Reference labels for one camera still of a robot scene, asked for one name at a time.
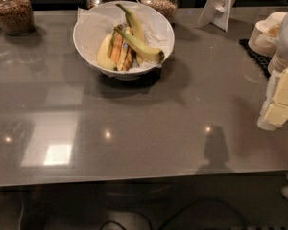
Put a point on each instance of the green-yellow banana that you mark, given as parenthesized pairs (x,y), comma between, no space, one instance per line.
(146,52)

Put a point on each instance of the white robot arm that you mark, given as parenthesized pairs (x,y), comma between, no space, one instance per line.
(279,61)

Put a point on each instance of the brown spotted banana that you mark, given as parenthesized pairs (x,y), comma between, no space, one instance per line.
(125,60)

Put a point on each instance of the upright green banana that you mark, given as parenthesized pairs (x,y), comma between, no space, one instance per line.
(135,26)

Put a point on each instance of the orange bruised banana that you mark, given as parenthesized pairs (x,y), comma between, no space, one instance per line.
(117,42)

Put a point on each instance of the yellow banana left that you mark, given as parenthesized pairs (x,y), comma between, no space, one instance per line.
(103,56)

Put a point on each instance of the black mesh mat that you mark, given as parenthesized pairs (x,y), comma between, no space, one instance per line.
(261,62)

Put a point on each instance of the stack of white paper bowls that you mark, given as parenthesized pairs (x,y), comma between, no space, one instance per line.
(264,35)

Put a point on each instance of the white folded card stand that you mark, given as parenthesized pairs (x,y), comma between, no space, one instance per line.
(216,12)

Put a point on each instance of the glass jar right with grains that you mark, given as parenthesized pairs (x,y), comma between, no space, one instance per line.
(167,8)

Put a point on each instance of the glass jar with grains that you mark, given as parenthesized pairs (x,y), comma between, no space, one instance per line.
(167,8)
(16,17)

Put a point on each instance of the white paper liner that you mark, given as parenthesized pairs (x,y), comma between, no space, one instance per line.
(92,26)

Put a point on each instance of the glass jar left with grains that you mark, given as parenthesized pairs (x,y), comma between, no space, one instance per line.
(16,17)

